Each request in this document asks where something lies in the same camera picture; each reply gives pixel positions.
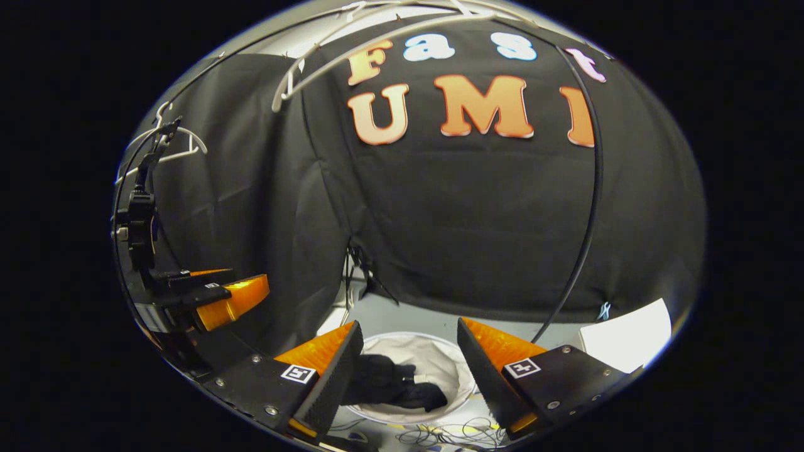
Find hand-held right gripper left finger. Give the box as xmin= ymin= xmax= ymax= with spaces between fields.
xmin=201 ymin=320 xmax=365 ymax=440

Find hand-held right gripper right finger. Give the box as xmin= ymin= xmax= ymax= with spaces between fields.
xmin=457 ymin=316 xmax=629 ymax=440

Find white laundry hamper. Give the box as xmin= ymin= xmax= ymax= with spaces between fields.
xmin=342 ymin=331 xmax=479 ymax=426

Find black knit jacket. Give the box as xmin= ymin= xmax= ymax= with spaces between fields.
xmin=342 ymin=353 xmax=448 ymax=413

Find white clothes hanger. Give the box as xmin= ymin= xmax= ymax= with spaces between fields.
xmin=115 ymin=100 xmax=208 ymax=186
xmin=271 ymin=0 xmax=553 ymax=114

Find black clothes rack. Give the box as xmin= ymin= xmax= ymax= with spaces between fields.
xmin=119 ymin=0 xmax=605 ymax=345

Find white paper sheet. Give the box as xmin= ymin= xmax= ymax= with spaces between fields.
xmin=578 ymin=298 xmax=673 ymax=374

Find black backdrop cloth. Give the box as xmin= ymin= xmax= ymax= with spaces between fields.
xmin=116 ymin=13 xmax=707 ymax=358

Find tangled floor cables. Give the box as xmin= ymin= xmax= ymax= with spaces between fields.
xmin=327 ymin=417 xmax=509 ymax=452

